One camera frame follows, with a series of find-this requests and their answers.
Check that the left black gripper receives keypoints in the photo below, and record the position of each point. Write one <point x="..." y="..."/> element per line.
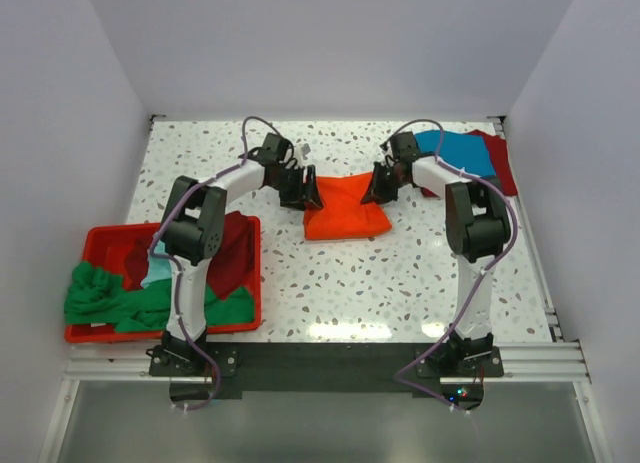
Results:
<point x="301" y="187"/>

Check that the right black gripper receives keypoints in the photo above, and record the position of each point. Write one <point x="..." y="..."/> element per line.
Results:
<point x="382" y="181"/>

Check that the orange t shirt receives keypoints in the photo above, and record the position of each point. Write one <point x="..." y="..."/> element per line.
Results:
<point x="343" y="216"/>

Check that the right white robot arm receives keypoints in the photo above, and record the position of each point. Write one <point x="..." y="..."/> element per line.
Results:
<point x="478" y="227"/>

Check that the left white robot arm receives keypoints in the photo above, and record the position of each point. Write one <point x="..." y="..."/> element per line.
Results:
<point x="192" y="230"/>

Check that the folded blue t shirt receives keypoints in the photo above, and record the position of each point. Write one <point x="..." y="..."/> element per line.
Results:
<point x="461" y="151"/>

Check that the folded dark red t shirt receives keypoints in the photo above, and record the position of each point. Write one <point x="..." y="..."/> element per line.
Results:
<point x="498" y="151"/>

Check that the light blue t shirt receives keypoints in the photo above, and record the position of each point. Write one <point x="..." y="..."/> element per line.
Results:
<point x="158" y="269"/>

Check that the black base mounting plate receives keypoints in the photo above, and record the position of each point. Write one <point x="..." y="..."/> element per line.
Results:
<point x="231" y="370"/>

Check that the red plastic bin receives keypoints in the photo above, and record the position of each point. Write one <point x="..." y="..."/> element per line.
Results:
<point x="107" y="246"/>

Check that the green t shirt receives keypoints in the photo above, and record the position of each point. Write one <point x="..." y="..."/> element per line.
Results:
<point x="96" y="296"/>

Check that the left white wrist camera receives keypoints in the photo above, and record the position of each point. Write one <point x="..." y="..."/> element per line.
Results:
<point x="302" y="150"/>

